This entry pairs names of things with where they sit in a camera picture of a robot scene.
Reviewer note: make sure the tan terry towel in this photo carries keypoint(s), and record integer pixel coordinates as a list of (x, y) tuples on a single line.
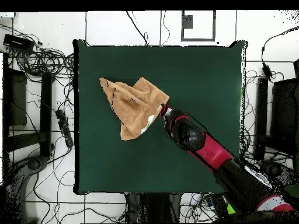
[(133, 102)]

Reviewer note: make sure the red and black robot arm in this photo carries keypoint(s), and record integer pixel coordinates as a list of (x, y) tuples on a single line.
[(210, 151)]

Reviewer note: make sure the dark green table cloth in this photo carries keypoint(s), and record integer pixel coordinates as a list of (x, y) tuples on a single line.
[(140, 163)]

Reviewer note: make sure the black power strip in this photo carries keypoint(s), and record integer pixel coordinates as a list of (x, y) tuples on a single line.
[(64, 128)]

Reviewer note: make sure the black rectangular floor device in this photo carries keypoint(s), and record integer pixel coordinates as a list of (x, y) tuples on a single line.
[(218, 206)]

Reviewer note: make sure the grey stand base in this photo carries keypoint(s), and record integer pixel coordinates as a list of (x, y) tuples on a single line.
[(30, 164), (274, 169)]

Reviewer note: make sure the black electronics box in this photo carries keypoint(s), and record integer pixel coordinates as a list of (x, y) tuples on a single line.
[(17, 42)]

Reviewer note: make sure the grey square floor frame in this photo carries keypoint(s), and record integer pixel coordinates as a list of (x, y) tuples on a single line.
[(187, 22)]

